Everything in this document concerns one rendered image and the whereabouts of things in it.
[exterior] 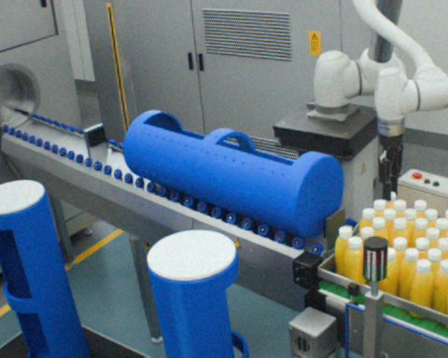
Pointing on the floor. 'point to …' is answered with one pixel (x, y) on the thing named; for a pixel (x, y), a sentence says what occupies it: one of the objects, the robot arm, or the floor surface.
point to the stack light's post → (372, 325)
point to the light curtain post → (122, 67)
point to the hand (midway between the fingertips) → (390, 188)
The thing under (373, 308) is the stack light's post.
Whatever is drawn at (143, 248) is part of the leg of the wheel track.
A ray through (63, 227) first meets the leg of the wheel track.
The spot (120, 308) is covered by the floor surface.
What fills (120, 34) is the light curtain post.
